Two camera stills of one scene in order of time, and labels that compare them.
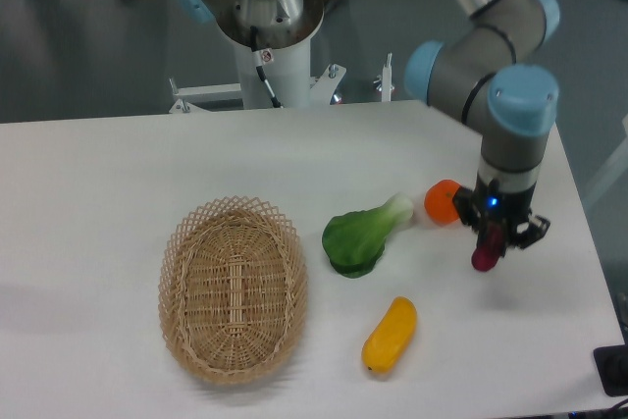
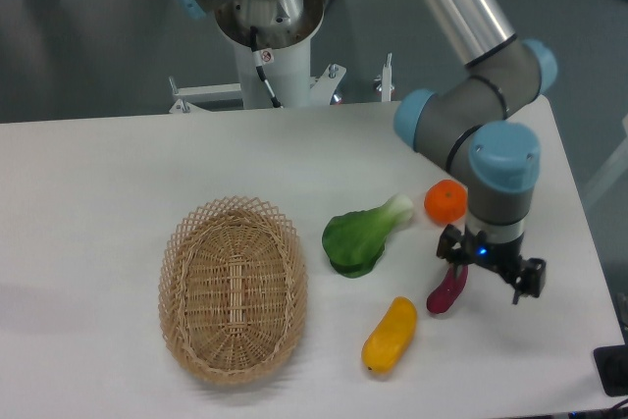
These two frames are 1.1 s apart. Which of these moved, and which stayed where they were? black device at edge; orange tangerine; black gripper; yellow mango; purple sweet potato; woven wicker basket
Moved: purple sweet potato; black gripper
Stayed: orange tangerine; black device at edge; woven wicker basket; yellow mango
